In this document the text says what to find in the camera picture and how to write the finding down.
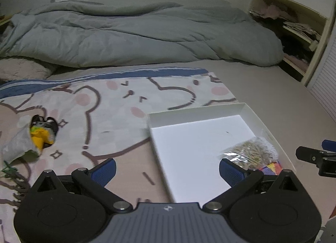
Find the clear bag of beige cords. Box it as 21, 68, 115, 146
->
219, 140, 274, 170

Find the colourful patterned small box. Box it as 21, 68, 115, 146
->
260, 162, 282, 175

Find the green twist tie bundle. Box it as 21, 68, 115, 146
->
1, 160, 18, 179

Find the white shallow cardboard box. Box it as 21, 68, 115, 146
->
148, 103, 295, 205

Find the cartoon bear print blanket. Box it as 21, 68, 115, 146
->
1, 69, 236, 242

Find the grey number two pouch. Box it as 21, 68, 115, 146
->
1, 125, 42, 163

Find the cream bedside shelf unit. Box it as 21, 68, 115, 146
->
249, 0, 335, 86

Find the beige fluffy pillow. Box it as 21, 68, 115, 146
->
1, 57, 57, 82

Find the grey rumpled duvet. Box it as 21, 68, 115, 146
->
1, 2, 284, 68

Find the yellow toy with black strap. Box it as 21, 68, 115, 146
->
30, 115, 59, 155

